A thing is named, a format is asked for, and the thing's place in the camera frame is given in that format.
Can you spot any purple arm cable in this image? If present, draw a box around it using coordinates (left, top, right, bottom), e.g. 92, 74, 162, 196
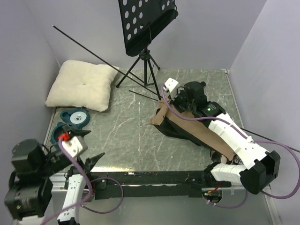
39, 138, 124, 225
161, 86, 300, 209

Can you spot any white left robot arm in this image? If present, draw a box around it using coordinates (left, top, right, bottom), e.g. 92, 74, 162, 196
4, 125, 104, 225

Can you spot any teal pet bowl holder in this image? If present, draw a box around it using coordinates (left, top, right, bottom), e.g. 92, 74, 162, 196
50, 108, 90, 145

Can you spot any black music stand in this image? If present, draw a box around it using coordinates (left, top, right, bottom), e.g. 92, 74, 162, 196
118, 0, 179, 86

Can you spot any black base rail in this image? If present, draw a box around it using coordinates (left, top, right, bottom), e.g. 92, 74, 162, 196
88, 171, 231, 200

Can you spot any tan pet tent fabric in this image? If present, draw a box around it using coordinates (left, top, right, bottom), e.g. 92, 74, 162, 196
150, 101, 235, 164

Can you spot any white paw print bowl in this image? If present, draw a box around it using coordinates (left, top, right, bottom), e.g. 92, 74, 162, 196
70, 111, 88, 124

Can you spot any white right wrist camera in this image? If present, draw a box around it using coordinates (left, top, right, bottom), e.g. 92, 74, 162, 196
163, 78, 180, 100

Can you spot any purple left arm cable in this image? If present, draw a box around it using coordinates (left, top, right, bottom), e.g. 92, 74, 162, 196
39, 138, 124, 225

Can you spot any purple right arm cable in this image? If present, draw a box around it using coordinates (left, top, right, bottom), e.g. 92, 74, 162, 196
161, 86, 300, 209

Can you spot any cream white pillow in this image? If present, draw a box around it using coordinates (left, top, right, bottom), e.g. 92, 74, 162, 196
45, 60, 119, 112

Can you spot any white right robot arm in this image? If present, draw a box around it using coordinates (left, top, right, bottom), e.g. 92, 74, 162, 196
162, 78, 281, 195

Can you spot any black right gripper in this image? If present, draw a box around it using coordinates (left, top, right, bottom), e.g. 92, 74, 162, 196
168, 88, 195, 114

